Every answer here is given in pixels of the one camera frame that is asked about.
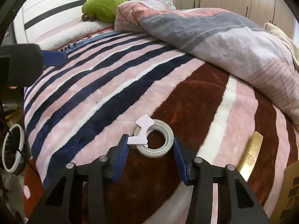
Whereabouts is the beige wooden wardrobe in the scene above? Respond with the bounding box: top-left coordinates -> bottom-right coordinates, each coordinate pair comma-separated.
173,0 -> 295,38

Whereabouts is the striped pink maroon bed blanket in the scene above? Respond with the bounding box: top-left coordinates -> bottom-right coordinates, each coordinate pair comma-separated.
24,31 -> 298,223

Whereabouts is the white tape roll dispenser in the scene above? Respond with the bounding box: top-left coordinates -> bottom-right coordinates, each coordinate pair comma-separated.
127,114 -> 174,158

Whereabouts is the pink grey patchwork duvet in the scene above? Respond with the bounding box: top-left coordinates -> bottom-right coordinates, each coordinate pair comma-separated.
115,0 -> 298,125

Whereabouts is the beige fleece blanket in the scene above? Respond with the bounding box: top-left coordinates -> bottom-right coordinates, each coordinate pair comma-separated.
263,22 -> 299,71

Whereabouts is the green plush pillow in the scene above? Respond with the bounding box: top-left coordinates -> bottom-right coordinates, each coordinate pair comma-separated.
81,0 -> 128,23

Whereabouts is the gold rectangular box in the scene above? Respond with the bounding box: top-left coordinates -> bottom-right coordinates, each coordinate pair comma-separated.
237,131 -> 263,181

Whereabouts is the brown cardboard box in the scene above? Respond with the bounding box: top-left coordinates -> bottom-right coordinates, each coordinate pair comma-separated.
270,161 -> 298,223

